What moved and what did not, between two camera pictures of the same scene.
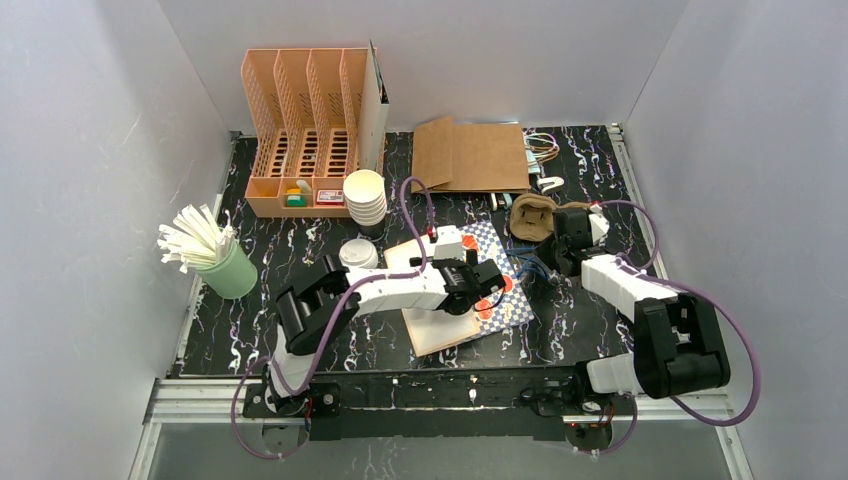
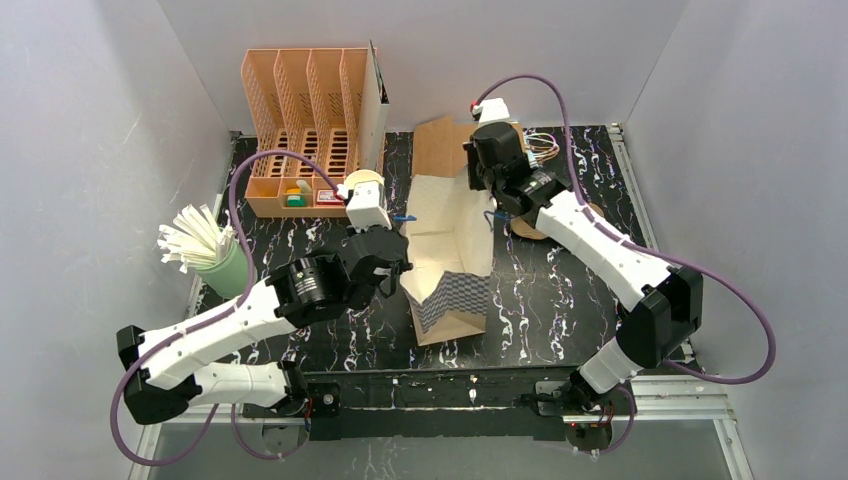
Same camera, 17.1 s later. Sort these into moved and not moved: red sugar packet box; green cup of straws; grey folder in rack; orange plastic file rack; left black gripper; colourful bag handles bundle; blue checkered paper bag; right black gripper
Moved: blue checkered paper bag; right black gripper; left black gripper
Not moved: green cup of straws; grey folder in rack; red sugar packet box; colourful bag handles bundle; orange plastic file rack
